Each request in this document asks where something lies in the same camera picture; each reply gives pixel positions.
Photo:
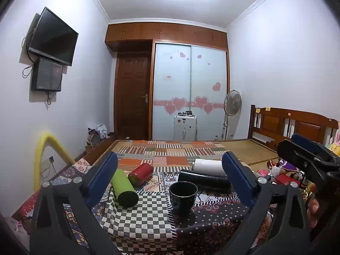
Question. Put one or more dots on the small black monitor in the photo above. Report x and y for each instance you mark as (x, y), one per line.
(47, 74)

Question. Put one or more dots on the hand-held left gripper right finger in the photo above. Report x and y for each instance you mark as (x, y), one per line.
(236, 176)

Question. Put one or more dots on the patchwork blanket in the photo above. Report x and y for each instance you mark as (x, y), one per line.
(159, 162)

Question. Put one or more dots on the wooden overhead cabinet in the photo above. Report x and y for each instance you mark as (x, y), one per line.
(164, 33)

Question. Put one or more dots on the standing fan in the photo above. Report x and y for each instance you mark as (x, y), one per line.
(233, 102)

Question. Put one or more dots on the short black cup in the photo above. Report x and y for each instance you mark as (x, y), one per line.
(183, 199)

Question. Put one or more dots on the small white bottle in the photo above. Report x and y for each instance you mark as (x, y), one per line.
(276, 170)

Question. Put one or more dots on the red can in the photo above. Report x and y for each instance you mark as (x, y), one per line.
(140, 174)

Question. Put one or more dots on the dark floral cloth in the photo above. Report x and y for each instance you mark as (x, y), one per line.
(209, 225)

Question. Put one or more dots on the rabbit plush toy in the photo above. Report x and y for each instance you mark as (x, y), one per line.
(336, 146)

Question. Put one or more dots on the bamboo bed mat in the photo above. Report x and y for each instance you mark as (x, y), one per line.
(247, 150)

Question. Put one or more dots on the red pouch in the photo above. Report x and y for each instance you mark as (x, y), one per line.
(287, 179)

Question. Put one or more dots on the green bottle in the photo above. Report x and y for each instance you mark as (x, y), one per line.
(124, 188)

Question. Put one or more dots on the wooden headboard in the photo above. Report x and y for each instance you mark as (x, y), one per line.
(292, 123)

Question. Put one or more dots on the brown wooden door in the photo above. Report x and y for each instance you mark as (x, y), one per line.
(132, 95)

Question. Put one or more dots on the wall socket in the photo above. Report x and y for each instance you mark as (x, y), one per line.
(47, 162)

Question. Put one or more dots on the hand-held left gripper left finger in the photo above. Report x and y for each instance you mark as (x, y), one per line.
(104, 172)

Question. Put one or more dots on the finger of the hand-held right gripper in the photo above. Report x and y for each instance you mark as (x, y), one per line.
(308, 141)
(300, 152)

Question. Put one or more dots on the sliding-door wardrobe with hearts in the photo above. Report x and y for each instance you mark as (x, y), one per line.
(191, 85)

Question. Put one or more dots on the pile of clothes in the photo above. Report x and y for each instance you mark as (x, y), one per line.
(99, 131)

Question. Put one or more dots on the green checkered cloth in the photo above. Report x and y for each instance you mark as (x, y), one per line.
(143, 220)

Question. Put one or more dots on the small white appliance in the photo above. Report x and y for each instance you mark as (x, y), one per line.
(185, 127)

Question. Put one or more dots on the yellow foam tube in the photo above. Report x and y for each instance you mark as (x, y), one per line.
(54, 142)

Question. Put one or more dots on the white cup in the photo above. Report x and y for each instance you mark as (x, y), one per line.
(208, 166)

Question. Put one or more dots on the tall black cup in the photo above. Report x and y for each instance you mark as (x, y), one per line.
(204, 179)

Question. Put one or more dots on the person's right hand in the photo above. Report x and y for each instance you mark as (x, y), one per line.
(314, 211)

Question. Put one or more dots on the wall-mounted television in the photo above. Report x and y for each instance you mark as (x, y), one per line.
(53, 38)

